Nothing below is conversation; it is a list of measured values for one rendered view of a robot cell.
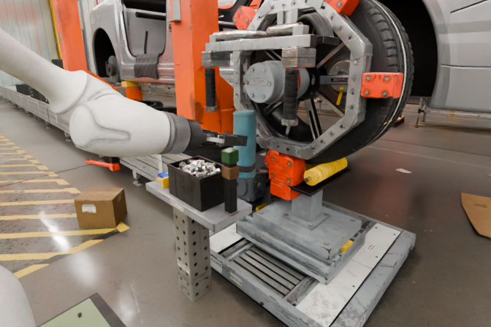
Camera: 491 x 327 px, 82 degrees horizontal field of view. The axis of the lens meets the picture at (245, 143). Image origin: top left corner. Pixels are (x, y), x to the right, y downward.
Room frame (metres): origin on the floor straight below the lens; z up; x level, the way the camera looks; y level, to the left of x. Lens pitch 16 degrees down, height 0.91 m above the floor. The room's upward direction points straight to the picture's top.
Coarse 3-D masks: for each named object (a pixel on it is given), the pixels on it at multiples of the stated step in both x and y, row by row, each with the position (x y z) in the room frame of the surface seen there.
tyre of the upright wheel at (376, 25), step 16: (368, 0) 0.96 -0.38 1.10; (352, 16) 0.95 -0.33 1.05; (368, 16) 0.91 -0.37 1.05; (384, 16) 0.94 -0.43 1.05; (368, 32) 0.91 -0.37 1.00; (384, 32) 0.88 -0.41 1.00; (400, 32) 0.99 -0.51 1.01; (384, 48) 0.87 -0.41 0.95; (400, 48) 0.94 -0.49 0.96; (384, 64) 0.87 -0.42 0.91; (400, 64) 0.90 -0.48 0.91; (400, 96) 0.93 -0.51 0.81; (368, 112) 0.89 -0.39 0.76; (384, 112) 0.87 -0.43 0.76; (400, 112) 1.00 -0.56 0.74; (368, 128) 0.89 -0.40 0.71; (336, 144) 0.96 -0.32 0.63; (352, 144) 0.92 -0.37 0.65; (320, 160) 1.00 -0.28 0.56; (336, 160) 0.98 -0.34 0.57
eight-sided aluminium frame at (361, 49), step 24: (288, 0) 1.02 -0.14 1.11; (312, 0) 0.95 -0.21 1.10; (264, 24) 1.15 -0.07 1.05; (336, 24) 0.90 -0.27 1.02; (360, 48) 0.84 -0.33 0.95; (240, 72) 1.18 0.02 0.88; (360, 72) 0.83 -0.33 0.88; (240, 96) 1.18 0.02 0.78; (360, 96) 0.84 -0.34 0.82; (360, 120) 0.85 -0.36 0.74; (264, 144) 1.08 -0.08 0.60; (288, 144) 1.01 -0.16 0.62; (312, 144) 0.93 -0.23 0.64
